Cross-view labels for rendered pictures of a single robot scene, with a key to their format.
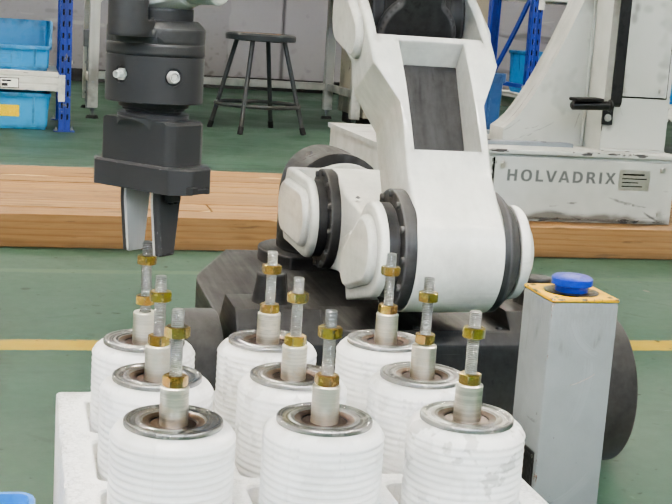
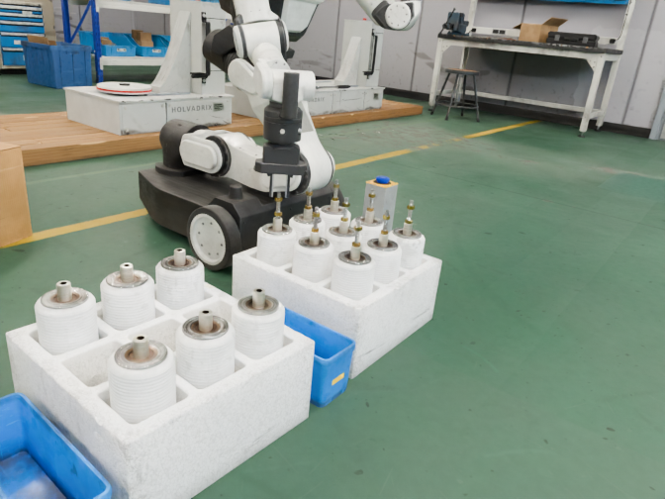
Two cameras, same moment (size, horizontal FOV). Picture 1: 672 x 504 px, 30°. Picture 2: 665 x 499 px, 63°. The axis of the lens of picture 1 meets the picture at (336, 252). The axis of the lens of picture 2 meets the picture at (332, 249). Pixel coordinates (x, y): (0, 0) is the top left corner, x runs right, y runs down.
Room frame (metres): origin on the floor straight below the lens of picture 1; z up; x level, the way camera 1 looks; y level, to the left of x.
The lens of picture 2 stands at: (0.09, 0.88, 0.73)
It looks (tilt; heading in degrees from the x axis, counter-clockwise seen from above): 22 degrees down; 320
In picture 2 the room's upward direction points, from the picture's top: 5 degrees clockwise
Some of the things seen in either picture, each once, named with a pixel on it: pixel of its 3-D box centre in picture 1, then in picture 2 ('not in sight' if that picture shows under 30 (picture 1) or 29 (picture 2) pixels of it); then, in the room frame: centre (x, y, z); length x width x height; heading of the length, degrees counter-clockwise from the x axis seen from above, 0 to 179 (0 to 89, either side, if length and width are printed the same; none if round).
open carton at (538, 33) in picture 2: not in sight; (538, 30); (3.32, -4.22, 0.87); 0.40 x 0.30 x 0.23; 0
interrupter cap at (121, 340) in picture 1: (144, 341); (277, 229); (1.14, 0.17, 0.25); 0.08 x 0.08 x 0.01
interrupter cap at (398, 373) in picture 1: (421, 376); (368, 221); (1.08, -0.08, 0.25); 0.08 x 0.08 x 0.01
